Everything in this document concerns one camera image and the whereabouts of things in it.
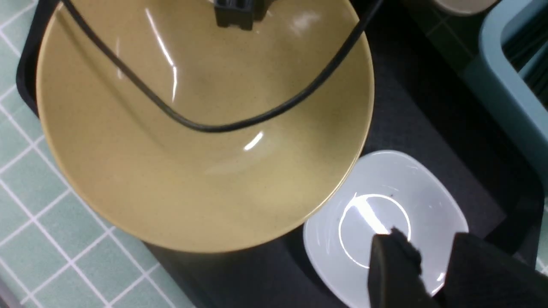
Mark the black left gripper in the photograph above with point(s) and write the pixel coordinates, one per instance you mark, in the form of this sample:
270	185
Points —
240	13

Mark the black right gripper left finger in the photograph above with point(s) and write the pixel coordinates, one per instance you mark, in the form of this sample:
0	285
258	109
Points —
394	278

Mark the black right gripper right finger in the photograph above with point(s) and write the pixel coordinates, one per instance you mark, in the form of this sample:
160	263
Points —
479	275

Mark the white square side dish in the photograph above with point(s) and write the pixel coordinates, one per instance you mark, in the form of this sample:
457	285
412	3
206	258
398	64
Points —
385	189

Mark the yellow noodle bowl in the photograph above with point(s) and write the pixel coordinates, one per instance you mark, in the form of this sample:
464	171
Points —
183	189

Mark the blue plastic chopstick bin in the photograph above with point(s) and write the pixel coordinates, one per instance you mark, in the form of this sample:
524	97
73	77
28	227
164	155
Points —
502	90

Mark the brown plastic spoon bin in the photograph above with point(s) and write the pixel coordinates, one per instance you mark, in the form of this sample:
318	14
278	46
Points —
464	7

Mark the bundle of black chopsticks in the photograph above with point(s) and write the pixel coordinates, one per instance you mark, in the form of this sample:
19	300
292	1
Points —
526	51

